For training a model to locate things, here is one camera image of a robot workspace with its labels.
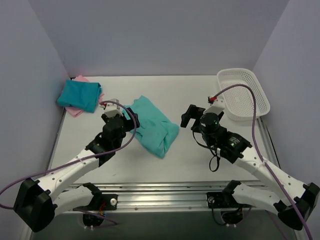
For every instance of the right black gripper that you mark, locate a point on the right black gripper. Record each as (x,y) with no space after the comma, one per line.
(196,116)

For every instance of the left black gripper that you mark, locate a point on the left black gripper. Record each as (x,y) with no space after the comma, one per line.
(128,120)

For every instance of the mint green t-shirt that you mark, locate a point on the mint green t-shirt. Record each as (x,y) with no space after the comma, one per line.
(156,132)

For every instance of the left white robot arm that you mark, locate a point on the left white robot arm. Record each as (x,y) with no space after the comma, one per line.
(39,201)

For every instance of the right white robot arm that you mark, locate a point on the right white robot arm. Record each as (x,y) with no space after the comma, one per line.
(290,199)

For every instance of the white plastic mesh basket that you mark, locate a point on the white plastic mesh basket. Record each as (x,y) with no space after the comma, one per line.
(239,104)

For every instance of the folded teal t-shirt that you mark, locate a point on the folded teal t-shirt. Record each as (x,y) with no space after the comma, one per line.
(80,95)

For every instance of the folded pink t-shirt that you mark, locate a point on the folded pink t-shirt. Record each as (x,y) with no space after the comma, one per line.
(75,111)

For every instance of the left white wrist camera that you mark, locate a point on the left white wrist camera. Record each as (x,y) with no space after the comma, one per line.
(111,109)

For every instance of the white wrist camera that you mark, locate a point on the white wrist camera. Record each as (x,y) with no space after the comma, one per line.
(111,109)
(217,105)

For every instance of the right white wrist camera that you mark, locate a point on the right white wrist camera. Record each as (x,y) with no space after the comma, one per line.
(217,105)

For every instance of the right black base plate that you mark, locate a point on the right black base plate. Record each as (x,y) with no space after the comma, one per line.
(215,200)

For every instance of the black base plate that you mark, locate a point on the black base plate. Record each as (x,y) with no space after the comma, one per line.
(101,202)
(215,200)

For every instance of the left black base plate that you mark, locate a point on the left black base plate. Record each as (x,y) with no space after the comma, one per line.
(101,202)

